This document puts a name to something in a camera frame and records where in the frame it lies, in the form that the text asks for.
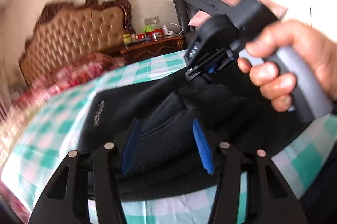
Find person's right hand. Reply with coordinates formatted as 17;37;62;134
238;20;336;112

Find tufted brown headboard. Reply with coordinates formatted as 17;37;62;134
18;0;135;85

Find red container on nightstand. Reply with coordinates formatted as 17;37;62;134
136;29;163;42

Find teal checkered bed sheet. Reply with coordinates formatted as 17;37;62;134
1;51;336;223

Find wall power socket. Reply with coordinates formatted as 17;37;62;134
144;16;160;26

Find red floral quilt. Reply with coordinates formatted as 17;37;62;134
1;53;127;166

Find dark wooden nightstand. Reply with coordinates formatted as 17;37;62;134
120;35;186;63

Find black leather chair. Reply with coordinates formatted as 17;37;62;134
173;0;197;44

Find black pants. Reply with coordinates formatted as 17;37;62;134
77;65;307;201

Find pink cloth on chair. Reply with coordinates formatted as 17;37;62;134
189;10;211;27

